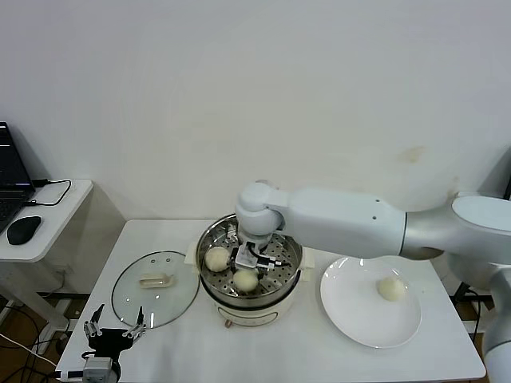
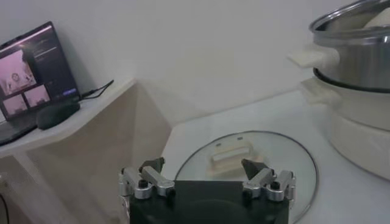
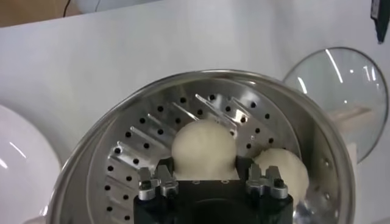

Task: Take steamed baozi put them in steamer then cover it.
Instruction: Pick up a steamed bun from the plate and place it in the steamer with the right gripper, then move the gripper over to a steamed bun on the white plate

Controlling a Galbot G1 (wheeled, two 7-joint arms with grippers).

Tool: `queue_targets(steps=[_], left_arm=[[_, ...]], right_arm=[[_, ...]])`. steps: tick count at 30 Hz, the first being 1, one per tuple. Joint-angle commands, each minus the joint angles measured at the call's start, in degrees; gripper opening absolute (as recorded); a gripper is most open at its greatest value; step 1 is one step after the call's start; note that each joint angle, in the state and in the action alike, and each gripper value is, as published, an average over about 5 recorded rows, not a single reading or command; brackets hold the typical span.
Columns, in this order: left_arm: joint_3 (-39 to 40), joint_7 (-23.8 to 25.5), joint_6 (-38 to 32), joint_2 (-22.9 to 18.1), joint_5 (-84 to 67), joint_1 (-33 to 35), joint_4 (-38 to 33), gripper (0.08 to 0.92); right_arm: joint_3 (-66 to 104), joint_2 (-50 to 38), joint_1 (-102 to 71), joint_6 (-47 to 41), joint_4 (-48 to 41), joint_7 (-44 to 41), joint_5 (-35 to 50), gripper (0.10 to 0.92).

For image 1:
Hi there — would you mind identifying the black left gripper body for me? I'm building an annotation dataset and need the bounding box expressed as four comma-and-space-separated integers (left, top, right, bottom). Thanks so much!
85, 326, 135, 360

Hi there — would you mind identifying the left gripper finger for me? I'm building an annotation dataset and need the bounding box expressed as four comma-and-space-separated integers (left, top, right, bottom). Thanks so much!
82, 303, 105, 336
121, 306, 148, 339

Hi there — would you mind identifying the white steamed baozi bun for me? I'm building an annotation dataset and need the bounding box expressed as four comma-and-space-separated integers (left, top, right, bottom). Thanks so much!
204, 246, 232, 274
377, 278, 408, 302
232, 270, 259, 292

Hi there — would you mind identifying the glass pot lid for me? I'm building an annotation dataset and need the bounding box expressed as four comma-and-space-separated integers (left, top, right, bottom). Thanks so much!
111, 250, 200, 330

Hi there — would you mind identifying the stainless steel steamer basket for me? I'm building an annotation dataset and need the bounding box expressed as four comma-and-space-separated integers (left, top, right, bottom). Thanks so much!
196, 210, 303, 300

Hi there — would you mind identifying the cream electric cooking pot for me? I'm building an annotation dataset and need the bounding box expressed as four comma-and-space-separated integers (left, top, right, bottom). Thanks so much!
184, 242, 316, 330

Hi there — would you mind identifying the white side table with laptop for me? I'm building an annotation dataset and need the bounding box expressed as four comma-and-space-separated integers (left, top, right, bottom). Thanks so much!
0, 178, 125, 332

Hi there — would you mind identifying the white round plate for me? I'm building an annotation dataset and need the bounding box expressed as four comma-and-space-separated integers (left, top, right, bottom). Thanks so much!
319, 255, 422, 349

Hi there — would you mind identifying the black computer mouse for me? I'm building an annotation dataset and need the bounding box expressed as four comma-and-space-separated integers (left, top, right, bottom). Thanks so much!
6, 215, 42, 246

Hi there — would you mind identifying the black laptop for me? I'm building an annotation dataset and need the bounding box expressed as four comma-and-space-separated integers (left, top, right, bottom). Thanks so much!
0, 121, 37, 235

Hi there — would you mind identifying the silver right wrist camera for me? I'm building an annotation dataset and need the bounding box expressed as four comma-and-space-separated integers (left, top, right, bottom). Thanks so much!
233, 246, 260, 270

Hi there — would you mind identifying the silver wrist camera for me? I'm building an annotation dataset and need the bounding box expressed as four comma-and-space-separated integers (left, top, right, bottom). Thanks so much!
233, 246, 260, 270
81, 357, 114, 380

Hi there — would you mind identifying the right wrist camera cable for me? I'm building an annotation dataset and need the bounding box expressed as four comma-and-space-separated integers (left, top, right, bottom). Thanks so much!
257, 255, 295, 270

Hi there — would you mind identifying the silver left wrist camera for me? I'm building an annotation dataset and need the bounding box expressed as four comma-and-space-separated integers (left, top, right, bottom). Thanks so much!
81, 357, 114, 380

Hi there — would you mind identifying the white floor cable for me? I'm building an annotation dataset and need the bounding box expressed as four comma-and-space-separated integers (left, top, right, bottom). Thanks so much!
0, 333, 59, 366

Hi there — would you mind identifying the black laptop usb cable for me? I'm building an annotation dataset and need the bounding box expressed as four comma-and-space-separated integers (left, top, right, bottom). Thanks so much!
22, 179, 73, 207

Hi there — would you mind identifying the black cable with adapter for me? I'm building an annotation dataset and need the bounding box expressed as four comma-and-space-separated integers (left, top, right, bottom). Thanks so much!
454, 281, 492, 344

